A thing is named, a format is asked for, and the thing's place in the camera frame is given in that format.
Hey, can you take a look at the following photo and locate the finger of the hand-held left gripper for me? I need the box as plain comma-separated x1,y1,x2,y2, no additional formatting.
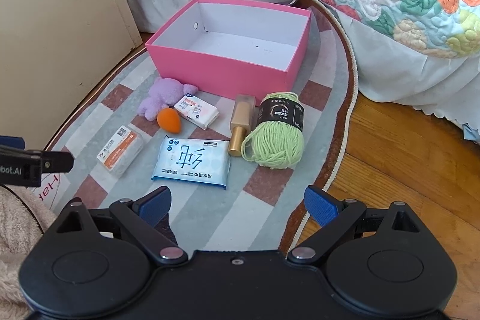
0,135,26,149
0,145,74,174

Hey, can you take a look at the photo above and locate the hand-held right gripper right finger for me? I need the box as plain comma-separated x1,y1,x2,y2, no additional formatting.
287,185,431,262

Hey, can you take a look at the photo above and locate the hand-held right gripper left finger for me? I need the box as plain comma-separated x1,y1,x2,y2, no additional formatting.
48,187,187,265

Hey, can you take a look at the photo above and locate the blue wet wipes pack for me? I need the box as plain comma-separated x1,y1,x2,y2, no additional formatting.
151,137,231,190

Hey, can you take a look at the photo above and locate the orange label tissue pack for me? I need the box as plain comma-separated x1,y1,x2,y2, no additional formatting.
95,125,145,178

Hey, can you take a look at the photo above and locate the green yarn ball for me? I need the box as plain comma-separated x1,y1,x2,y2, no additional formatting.
241,91,307,169

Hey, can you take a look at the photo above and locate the orange makeup sponge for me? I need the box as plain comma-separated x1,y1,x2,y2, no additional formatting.
157,107,183,134

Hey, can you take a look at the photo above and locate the small white tissue pack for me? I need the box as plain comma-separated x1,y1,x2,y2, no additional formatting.
173,93,219,130

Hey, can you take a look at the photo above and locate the purple plush toy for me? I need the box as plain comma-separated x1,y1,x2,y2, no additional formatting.
137,77,198,120

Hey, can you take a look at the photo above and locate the gold cap foundation bottle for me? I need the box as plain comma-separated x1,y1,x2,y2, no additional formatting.
228,94,257,158

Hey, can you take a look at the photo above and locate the pink cardboard box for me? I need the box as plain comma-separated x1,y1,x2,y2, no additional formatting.
145,0,313,107

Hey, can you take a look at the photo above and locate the beige fleece cloth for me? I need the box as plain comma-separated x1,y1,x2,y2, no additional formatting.
0,185,57,320

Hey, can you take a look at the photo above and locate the checkered round rug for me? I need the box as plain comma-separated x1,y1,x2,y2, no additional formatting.
32,0,359,254

